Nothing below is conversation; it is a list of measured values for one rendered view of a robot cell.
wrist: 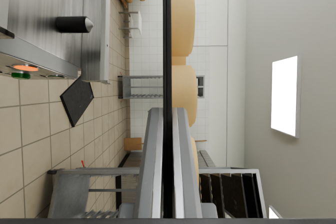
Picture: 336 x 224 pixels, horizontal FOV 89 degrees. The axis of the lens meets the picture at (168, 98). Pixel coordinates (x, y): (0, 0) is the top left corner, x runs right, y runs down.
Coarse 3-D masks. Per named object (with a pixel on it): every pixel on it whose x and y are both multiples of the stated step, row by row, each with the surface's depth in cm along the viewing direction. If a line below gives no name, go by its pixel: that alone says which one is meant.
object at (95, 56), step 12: (84, 0) 45; (96, 0) 45; (108, 0) 47; (84, 12) 44; (96, 12) 44; (108, 12) 46; (96, 24) 44; (108, 24) 46; (84, 36) 44; (96, 36) 44; (108, 36) 46; (84, 48) 44; (96, 48) 44; (108, 48) 46; (84, 60) 43; (96, 60) 43; (108, 60) 46; (84, 72) 43; (96, 72) 43
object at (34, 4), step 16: (16, 0) 25; (32, 0) 28; (48, 0) 32; (64, 0) 37; (80, 0) 43; (16, 16) 25; (32, 16) 28; (48, 16) 32; (64, 16) 34; (80, 16) 34; (16, 32) 25; (32, 32) 28; (48, 32) 32; (64, 32) 35; (80, 32) 35; (48, 48) 32; (64, 48) 37; (80, 48) 43; (80, 64) 43
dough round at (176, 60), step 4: (172, 56) 18; (176, 56) 18; (180, 56) 18; (184, 56) 19; (172, 60) 18; (176, 60) 18; (180, 60) 18; (184, 60) 19; (172, 64) 19; (176, 64) 19; (180, 64) 19; (184, 64) 19
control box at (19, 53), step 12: (0, 48) 23; (12, 48) 24; (24, 48) 26; (36, 48) 29; (0, 60) 26; (12, 60) 26; (24, 60) 27; (36, 60) 29; (48, 60) 32; (60, 60) 35; (0, 72) 33; (12, 72) 33; (24, 72) 34; (36, 72) 34; (48, 72) 34; (60, 72) 35; (72, 72) 40
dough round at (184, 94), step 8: (176, 72) 12; (184, 72) 12; (192, 72) 12; (176, 80) 12; (184, 80) 12; (192, 80) 12; (176, 88) 12; (184, 88) 12; (192, 88) 12; (176, 96) 12; (184, 96) 12; (192, 96) 12; (176, 104) 12; (184, 104) 12; (192, 104) 12; (192, 112) 12; (192, 120) 12
